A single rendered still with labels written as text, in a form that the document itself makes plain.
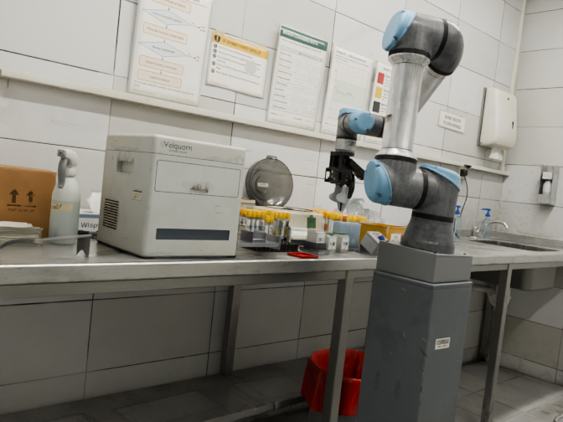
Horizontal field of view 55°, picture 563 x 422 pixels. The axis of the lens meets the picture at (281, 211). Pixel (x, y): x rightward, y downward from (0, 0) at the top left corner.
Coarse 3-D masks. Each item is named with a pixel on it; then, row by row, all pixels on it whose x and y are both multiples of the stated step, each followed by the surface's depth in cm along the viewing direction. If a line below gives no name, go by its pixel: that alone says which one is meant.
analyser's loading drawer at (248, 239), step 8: (248, 232) 154; (256, 232) 158; (264, 232) 156; (240, 240) 154; (248, 240) 154; (256, 240) 154; (264, 240) 156; (272, 240) 161; (280, 240) 159; (272, 248) 161
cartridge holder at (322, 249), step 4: (304, 240) 178; (304, 244) 178; (308, 244) 177; (312, 244) 176; (316, 244) 175; (320, 244) 176; (324, 244) 177; (300, 248) 179; (304, 248) 178; (308, 248) 177; (312, 248) 175; (316, 248) 175; (320, 248) 176; (324, 248) 177; (312, 252) 175; (316, 252) 174; (320, 252) 174; (324, 252) 175; (328, 252) 176
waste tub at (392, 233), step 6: (360, 222) 207; (366, 228) 204; (372, 228) 202; (378, 228) 200; (384, 228) 199; (390, 228) 199; (396, 228) 202; (402, 228) 205; (360, 234) 206; (384, 234) 198; (390, 234) 200; (396, 234) 203; (360, 240) 205; (390, 240) 200; (396, 240) 203
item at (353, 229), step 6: (336, 222) 194; (342, 222) 194; (336, 228) 194; (342, 228) 193; (348, 228) 195; (354, 228) 197; (360, 228) 198; (348, 234) 195; (354, 234) 197; (354, 240) 197; (354, 246) 198
